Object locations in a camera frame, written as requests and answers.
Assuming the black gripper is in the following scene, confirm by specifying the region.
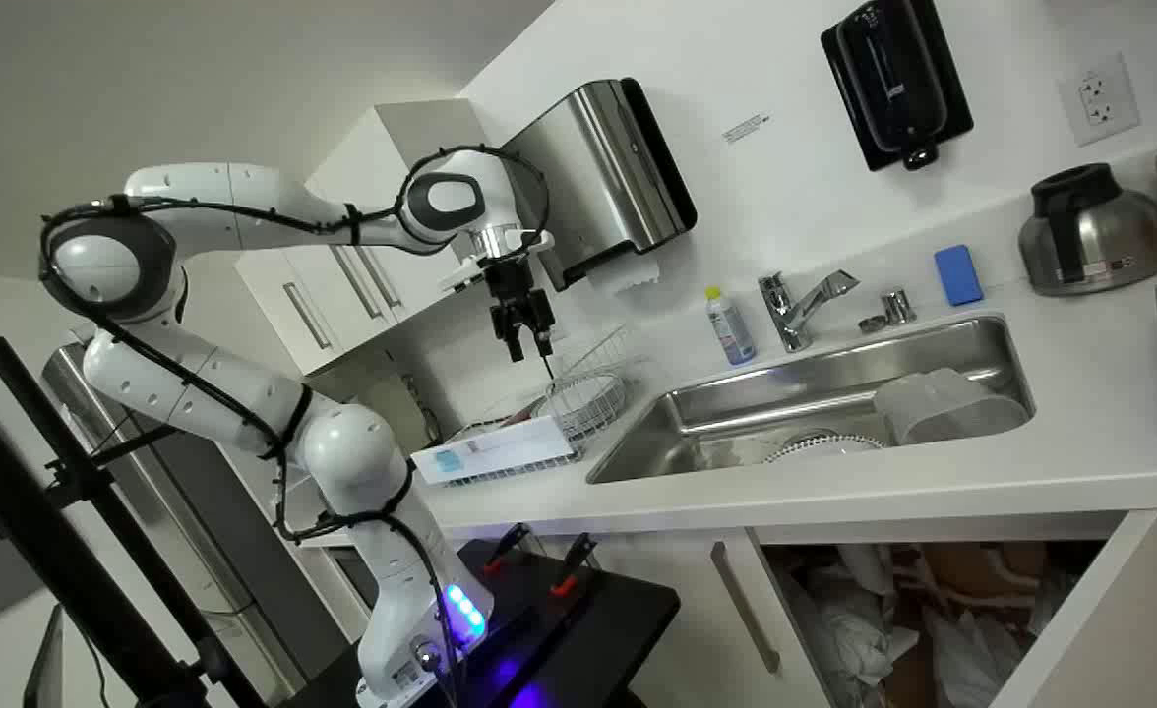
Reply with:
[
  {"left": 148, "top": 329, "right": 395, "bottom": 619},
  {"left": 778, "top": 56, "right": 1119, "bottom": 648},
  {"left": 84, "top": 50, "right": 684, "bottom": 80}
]
[{"left": 475, "top": 256, "right": 562, "bottom": 370}]

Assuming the white cupboard door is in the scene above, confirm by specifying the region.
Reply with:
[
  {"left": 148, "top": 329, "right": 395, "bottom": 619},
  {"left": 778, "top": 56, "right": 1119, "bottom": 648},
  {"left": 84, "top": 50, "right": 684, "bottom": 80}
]
[
  {"left": 576, "top": 527, "right": 834, "bottom": 708},
  {"left": 986, "top": 507, "right": 1157, "bottom": 708}
]

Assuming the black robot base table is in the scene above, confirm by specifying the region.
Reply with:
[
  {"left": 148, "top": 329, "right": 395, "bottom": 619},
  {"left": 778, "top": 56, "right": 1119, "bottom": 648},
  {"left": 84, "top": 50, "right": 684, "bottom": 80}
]
[{"left": 274, "top": 527, "right": 684, "bottom": 708}]

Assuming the stainless steel sink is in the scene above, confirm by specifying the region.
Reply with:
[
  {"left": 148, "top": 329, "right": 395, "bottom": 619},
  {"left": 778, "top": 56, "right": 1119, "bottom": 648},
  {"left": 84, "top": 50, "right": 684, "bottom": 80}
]
[{"left": 586, "top": 312, "right": 1037, "bottom": 486}]

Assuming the chrome sink faucet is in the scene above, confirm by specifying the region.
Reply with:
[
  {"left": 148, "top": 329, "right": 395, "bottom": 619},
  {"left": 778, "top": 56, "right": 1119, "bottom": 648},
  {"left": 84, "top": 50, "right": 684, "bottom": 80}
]
[{"left": 757, "top": 263, "right": 863, "bottom": 354}]

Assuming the chrome sink side sprayer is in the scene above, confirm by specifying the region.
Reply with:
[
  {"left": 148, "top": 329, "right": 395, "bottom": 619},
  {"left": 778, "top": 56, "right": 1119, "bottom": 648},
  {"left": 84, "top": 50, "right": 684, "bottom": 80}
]
[{"left": 858, "top": 288, "right": 921, "bottom": 337}]

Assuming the white tray with blue label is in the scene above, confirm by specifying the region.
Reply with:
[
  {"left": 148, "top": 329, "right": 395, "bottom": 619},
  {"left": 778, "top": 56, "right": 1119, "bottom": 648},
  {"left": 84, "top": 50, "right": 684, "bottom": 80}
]
[{"left": 408, "top": 414, "right": 579, "bottom": 493}]

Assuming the stainless paper towel dispenser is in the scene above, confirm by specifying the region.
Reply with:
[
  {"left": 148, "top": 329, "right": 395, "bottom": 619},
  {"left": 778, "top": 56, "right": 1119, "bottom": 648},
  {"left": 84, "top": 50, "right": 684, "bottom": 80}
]
[{"left": 497, "top": 76, "right": 700, "bottom": 294}]

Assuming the small clear soap bottle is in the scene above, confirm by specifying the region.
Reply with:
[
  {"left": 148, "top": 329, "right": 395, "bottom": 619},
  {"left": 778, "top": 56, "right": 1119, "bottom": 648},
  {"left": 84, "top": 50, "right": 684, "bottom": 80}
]
[{"left": 700, "top": 282, "right": 758, "bottom": 370}]

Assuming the red black clamp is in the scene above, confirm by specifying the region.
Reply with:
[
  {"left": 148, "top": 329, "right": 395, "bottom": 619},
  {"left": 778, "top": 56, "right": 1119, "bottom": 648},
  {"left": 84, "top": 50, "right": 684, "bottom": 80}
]
[
  {"left": 545, "top": 527, "right": 600, "bottom": 606},
  {"left": 475, "top": 524, "right": 539, "bottom": 581}
]

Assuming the stainless steel refrigerator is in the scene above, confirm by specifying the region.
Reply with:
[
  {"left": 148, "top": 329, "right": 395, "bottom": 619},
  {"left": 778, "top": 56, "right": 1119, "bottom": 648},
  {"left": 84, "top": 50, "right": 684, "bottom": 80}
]
[{"left": 40, "top": 329, "right": 354, "bottom": 688}]

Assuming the translucent plastic food container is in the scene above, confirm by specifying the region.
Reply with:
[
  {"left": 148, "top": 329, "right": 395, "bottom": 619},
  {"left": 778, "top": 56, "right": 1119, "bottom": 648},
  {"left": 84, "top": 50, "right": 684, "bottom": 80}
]
[{"left": 871, "top": 367, "right": 1032, "bottom": 447}]

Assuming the blue sponge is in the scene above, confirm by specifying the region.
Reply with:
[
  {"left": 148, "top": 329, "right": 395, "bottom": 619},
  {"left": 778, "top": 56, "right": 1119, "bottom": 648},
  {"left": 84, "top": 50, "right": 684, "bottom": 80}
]
[{"left": 931, "top": 241, "right": 986, "bottom": 312}]

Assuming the stainless coffee carafe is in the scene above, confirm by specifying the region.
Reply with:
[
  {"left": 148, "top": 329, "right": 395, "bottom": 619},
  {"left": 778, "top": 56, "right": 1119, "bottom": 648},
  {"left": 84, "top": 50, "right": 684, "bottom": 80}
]
[{"left": 1014, "top": 162, "right": 1157, "bottom": 299}]

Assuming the grey wall cabinet handle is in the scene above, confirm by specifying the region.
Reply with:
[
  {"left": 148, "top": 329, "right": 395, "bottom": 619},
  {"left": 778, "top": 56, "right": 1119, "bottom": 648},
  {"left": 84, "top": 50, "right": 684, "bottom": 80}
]
[
  {"left": 279, "top": 279, "right": 334, "bottom": 354},
  {"left": 334, "top": 246, "right": 384, "bottom": 324},
  {"left": 354, "top": 242, "right": 404, "bottom": 316}
]

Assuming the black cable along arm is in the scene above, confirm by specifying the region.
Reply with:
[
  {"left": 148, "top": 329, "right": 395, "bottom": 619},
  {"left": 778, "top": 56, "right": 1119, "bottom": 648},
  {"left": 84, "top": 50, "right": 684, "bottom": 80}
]
[{"left": 36, "top": 138, "right": 558, "bottom": 708}]

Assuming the grey cupboard door handle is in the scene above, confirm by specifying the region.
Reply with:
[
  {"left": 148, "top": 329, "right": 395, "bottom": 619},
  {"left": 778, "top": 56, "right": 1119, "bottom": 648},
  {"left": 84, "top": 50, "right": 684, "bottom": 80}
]
[{"left": 708, "top": 540, "right": 781, "bottom": 675}]

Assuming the black wall soap dispenser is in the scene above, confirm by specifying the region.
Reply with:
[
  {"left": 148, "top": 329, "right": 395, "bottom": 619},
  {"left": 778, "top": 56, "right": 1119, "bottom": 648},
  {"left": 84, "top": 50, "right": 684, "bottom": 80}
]
[{"left": 817, "top": 0, "right": 978, "bottom": 178}]

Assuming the black camera stand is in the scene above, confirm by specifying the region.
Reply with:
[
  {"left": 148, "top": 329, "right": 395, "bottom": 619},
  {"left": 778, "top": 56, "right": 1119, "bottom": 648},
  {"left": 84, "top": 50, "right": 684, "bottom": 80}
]
[{"left": 0, "top": 334, "right": 269, "bottom": 708}]

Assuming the white wall power outlet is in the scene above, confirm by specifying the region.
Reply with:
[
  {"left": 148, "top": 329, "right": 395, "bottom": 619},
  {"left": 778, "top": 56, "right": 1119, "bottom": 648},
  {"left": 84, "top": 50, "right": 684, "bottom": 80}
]
[{"left": 1054, "top": 50, "right": 1145, "bottom": 148}]

